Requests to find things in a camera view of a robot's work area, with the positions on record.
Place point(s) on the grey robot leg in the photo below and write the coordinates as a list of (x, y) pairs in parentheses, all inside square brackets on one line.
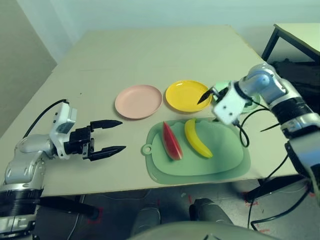
[(210, 211), (146, 220)]

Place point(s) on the yellow plate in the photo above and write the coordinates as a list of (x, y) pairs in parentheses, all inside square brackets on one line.
[(182, 97)]

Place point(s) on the green cutting board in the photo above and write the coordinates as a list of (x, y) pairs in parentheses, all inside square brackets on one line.
[(220, 155)]

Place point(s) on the black table foot bar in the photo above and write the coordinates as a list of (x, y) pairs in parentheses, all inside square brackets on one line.
[(275, 187), (67, 206)]

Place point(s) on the grey left robot leg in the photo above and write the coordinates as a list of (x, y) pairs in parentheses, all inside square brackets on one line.
[(146, 220)]

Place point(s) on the pale robot torso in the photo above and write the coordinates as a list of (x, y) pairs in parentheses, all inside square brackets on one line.
[(200, 232)]

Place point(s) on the red watermelon slice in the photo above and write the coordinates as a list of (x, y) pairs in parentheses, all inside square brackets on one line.
[(172, 142)]

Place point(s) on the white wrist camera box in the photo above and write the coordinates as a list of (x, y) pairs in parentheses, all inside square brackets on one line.
[(228, 107), (62, 122)]

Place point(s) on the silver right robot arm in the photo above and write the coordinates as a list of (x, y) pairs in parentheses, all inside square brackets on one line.
[(287, 100)]

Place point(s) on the yellow banana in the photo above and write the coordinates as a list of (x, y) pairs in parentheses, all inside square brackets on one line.
[(195, 137)]

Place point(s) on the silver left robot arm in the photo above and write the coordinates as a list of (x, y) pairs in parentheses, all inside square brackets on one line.
[(30, 147)]

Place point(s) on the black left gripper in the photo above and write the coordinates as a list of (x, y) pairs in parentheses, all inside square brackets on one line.
[(80, 142)]

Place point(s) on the grey right robot leg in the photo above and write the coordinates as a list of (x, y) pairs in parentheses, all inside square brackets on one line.
[(210, 211)]

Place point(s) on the black cloth heap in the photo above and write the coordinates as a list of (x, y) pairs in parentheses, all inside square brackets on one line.
[(300, 72)]

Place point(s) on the pink plate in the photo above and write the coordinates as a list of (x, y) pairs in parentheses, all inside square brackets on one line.
[(138, 102)]

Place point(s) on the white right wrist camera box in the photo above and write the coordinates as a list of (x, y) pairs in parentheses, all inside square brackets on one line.
[(228, 107)]

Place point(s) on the side table with black frame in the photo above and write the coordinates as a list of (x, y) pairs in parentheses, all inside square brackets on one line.
[(300, 37)]

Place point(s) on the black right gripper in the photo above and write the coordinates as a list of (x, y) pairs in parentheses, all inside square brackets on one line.
[(218, 93)]

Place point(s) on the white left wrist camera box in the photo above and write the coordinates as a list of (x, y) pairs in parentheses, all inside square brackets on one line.
[(62, 122)]

